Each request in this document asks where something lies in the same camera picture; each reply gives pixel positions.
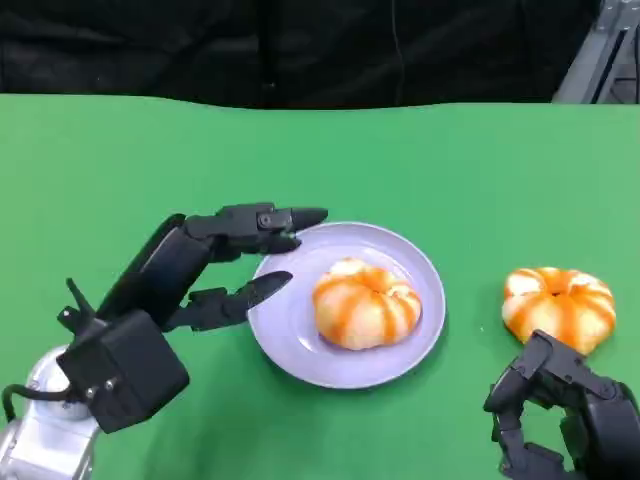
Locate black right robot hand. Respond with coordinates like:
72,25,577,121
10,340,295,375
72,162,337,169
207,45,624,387
483,329,640,480

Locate black curtain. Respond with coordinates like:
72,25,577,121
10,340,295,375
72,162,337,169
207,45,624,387
0,0,601,110

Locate orange white toy bread roll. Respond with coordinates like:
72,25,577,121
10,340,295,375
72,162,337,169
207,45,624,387
312,257,423,351
502,266,617,356

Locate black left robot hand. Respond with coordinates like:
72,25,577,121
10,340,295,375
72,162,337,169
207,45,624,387
94,202,330,334

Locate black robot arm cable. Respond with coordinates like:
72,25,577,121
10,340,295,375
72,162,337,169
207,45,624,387
1,383,81,422

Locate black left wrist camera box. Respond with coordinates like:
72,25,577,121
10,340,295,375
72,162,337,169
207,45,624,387
56,305,191,435

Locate grey aluminium frame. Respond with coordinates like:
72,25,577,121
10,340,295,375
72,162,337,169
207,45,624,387
552,0,640,105

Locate green table cloth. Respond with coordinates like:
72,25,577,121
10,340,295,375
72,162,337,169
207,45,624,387
0,93,640,480

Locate lilac plate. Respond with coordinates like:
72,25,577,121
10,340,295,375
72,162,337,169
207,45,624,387
247,221,447,390

